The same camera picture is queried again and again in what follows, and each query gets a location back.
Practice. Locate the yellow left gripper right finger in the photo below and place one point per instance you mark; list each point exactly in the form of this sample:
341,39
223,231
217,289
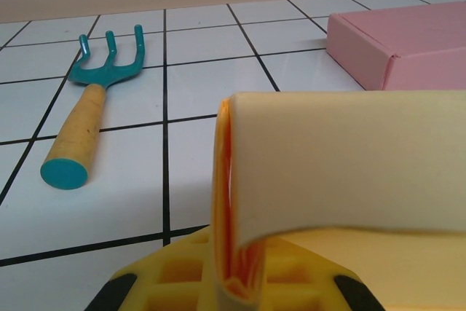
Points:
306,282

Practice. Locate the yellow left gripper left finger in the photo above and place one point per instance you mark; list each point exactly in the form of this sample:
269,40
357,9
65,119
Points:
171,274

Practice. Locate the pink paper box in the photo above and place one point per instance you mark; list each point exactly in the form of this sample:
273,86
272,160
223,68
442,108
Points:
407,45

